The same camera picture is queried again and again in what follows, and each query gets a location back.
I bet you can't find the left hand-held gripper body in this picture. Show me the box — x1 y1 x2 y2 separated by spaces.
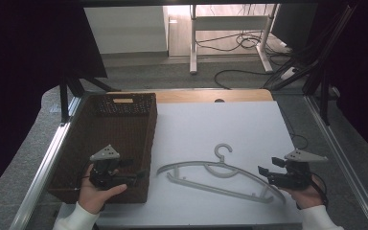
88 144 138 192

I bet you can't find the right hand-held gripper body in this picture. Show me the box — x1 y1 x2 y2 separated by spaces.
267 149 329 192

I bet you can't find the person's left hand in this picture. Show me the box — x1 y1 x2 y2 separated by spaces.
77 164 128 215

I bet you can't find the person's right hand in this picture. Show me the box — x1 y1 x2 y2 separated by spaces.
280 174 329 211

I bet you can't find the brown woven basket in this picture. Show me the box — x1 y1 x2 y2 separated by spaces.
47 92 159 205

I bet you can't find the grey plastic clothes hanger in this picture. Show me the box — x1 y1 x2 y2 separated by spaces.
155 143 288 205

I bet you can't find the white table mat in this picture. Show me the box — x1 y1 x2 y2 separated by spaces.
57 101 304 227

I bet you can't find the black metal stand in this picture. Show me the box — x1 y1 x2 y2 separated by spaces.
58 71 121 125
263 3 359 127

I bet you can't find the white power strip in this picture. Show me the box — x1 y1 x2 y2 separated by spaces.
280 66 299 81

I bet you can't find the white cabinet panel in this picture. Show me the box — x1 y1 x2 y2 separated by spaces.
83 5 170 56

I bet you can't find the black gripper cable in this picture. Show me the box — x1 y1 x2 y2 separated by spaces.
310 172 330 208

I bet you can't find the thin black cable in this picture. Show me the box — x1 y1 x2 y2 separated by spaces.
278 105 310 151

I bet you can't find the silver aluminium rail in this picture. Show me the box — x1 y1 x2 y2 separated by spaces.
9 95 88 230
304 95 368 230

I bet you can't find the black floor cable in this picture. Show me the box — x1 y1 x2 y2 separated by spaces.
213 68 272 91

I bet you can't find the bundle of black cables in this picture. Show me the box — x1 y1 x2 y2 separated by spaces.
195 29 293 54

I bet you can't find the white metal desk frame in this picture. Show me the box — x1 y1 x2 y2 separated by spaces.
189 3 281 76

